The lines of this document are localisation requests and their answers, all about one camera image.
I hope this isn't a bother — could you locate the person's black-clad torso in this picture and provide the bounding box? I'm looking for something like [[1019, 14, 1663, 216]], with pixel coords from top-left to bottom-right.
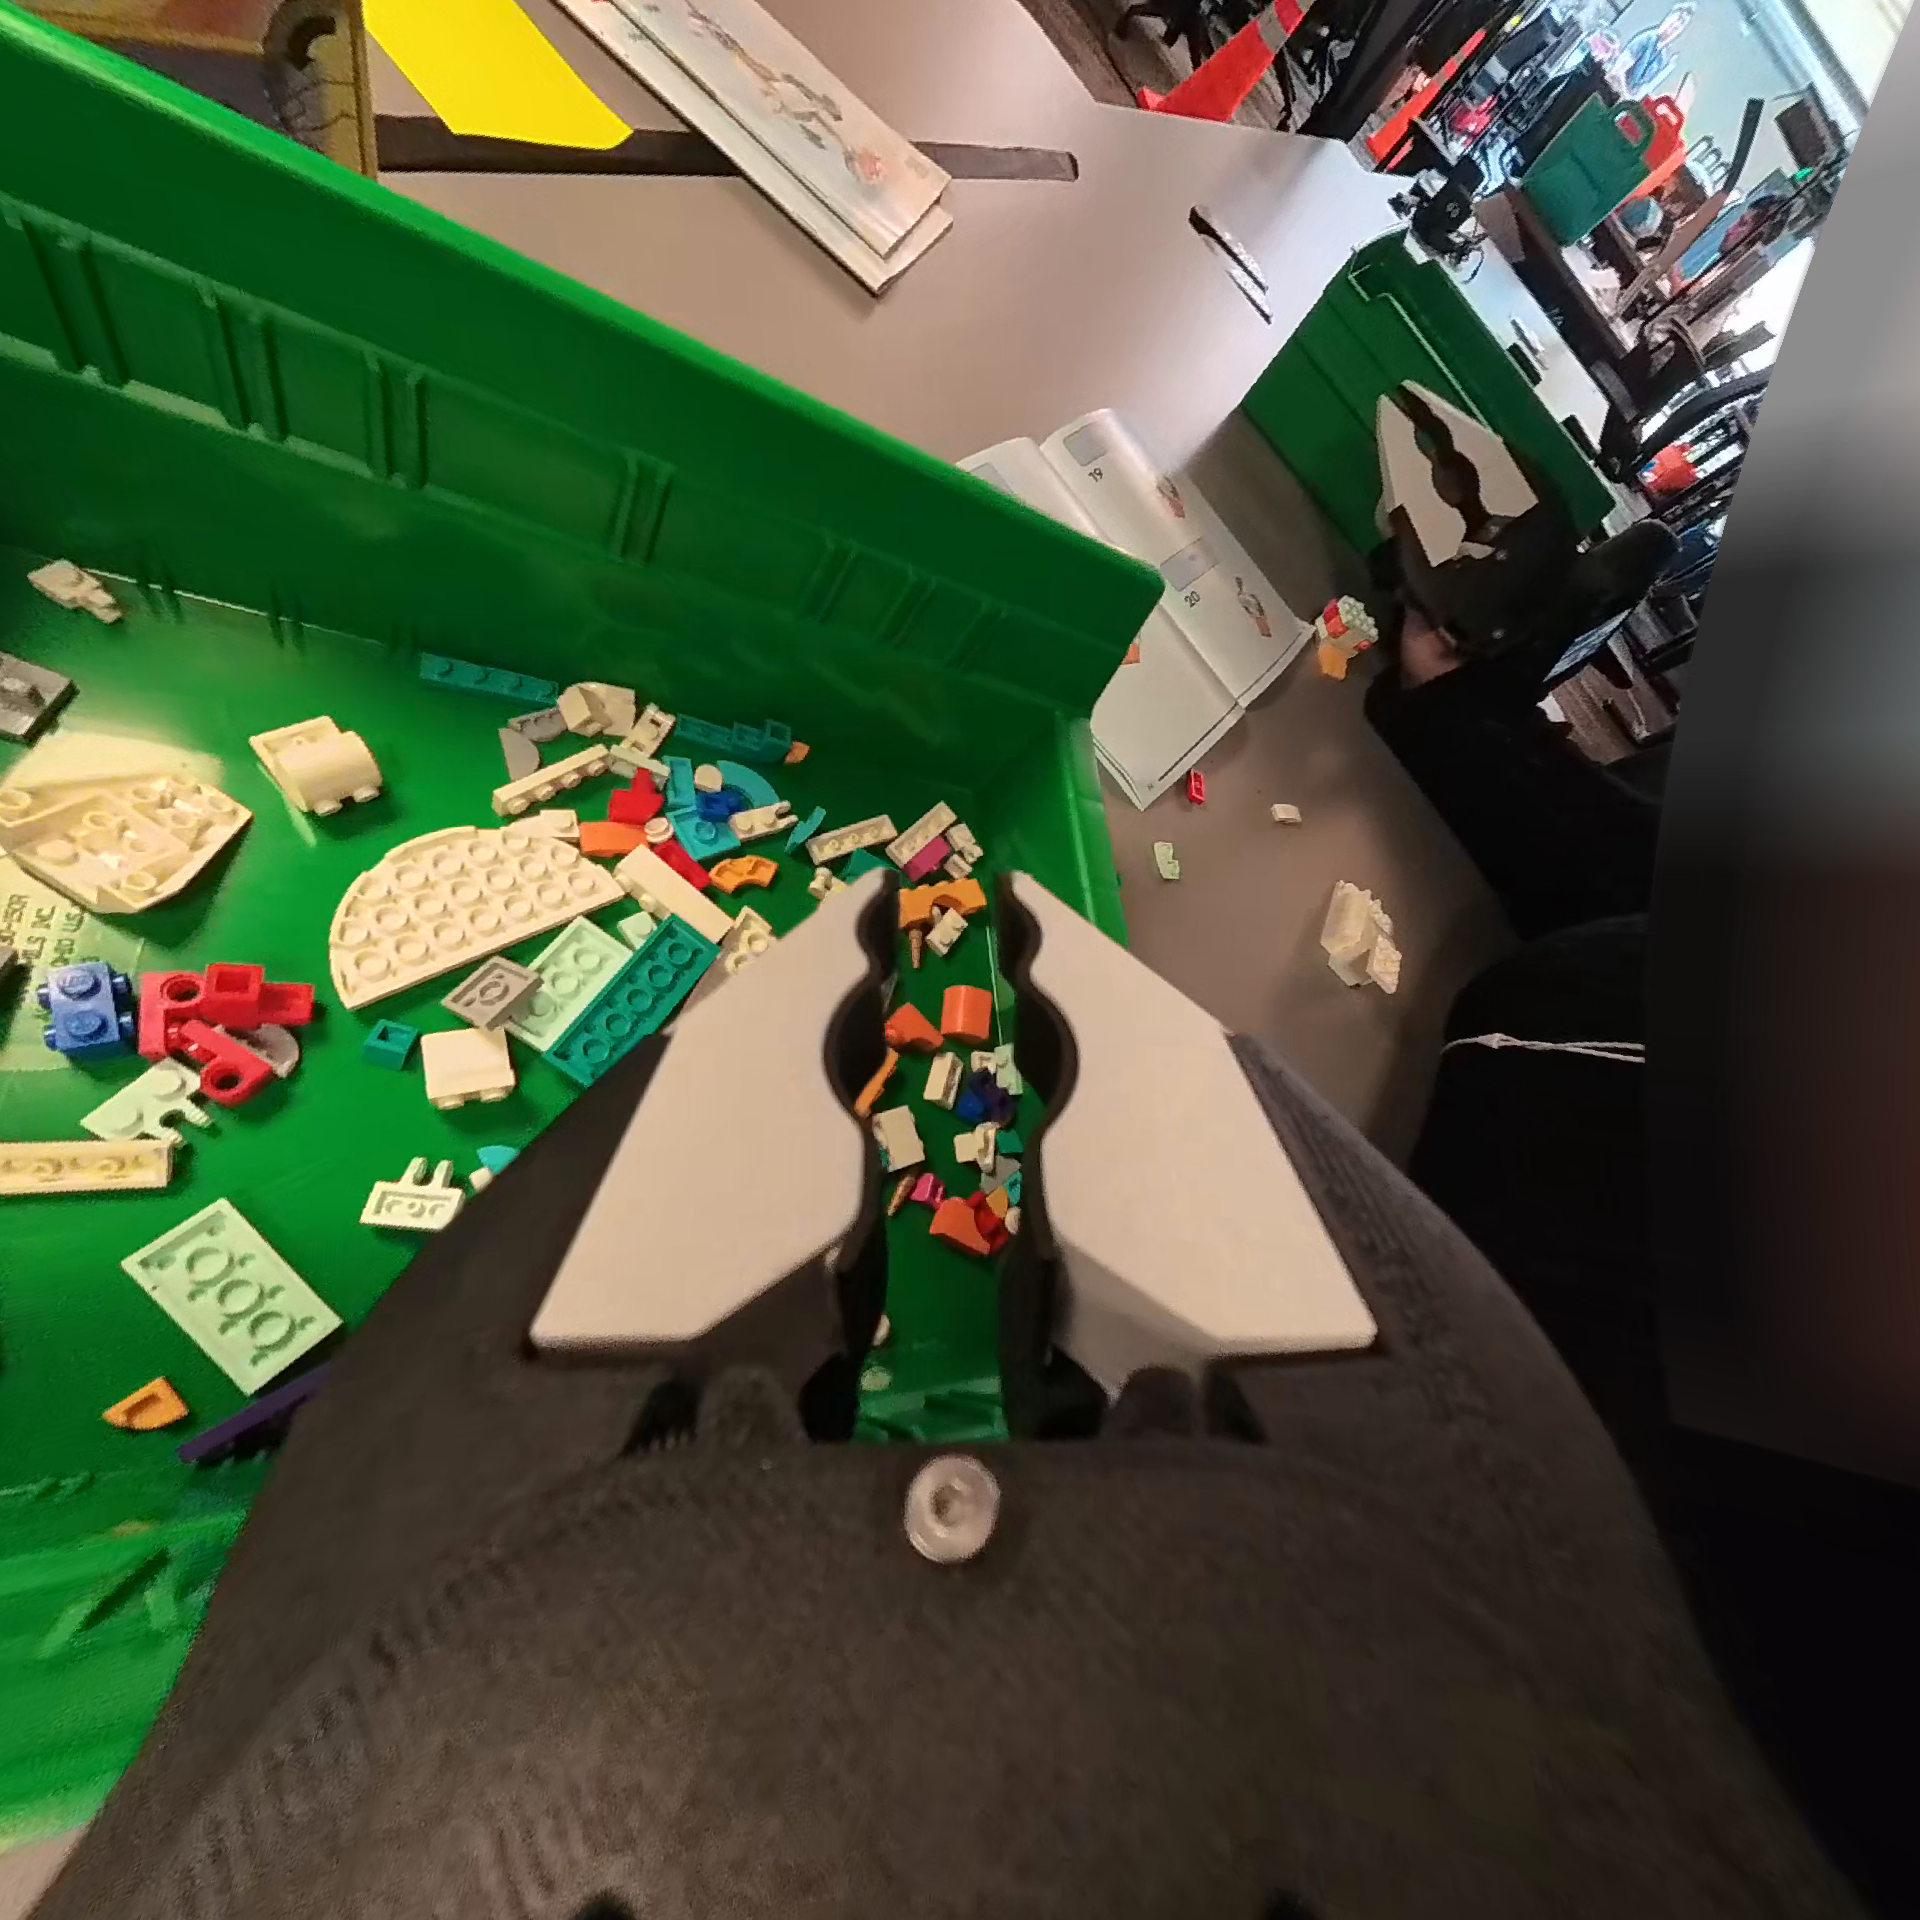
[[1410, 913, 1920, 1920]]

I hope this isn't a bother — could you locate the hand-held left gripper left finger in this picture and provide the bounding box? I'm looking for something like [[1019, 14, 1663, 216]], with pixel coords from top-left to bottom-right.
[[528, 871, 899, 1416]]

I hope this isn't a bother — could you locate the instruction booklet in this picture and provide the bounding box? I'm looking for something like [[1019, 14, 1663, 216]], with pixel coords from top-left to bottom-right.
[[961, 409, 1320, 812]]

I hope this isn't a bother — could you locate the yellow lego set box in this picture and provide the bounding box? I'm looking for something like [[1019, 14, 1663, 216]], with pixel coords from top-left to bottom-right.
[[254, 0, 379, 181]]

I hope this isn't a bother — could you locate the stack of closed instruction booklets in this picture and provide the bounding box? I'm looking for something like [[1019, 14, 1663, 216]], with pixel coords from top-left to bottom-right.
[[554, 0, 954, 295]]

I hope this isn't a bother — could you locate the white lego assembly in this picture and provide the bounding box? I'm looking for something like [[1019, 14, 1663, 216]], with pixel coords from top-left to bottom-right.
[[1320, 881, 1404, 992]]

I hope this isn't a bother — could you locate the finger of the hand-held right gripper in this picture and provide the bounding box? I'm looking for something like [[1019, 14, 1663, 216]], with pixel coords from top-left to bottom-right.
[[1374, 378, 1469, 571], [1417, 382, 1572, 549]]

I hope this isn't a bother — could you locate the small black object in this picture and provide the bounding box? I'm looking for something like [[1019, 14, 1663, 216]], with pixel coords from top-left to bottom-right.
[[1188, 207, 1274, 322]]

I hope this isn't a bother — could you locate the green plastic bin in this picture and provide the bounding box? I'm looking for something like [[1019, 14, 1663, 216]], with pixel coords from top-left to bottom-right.
[[1243, 232, 1622, 546], [0, 27, 1169, 1893]]

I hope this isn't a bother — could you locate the yellow sticky note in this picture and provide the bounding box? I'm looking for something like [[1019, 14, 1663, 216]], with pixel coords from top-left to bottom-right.
[[361, 0, 633, 153]]

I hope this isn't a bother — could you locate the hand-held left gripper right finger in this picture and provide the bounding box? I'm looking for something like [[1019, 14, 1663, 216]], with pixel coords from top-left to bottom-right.
[[995, 871, 1380, 1405]]

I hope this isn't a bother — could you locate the pile of lego pieces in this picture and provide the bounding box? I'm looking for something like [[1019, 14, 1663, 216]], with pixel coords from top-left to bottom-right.
[[0, 558, 1039, 1465]]

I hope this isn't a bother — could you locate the orange traffic cone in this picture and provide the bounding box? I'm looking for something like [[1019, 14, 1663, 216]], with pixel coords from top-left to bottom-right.
[[1141, 0, 1309, 115], [1357, 30, 1489, 168]]

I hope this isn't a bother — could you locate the green tote bag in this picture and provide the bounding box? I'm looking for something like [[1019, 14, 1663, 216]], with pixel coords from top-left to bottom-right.
[[1522, 97, 1653, 243]]

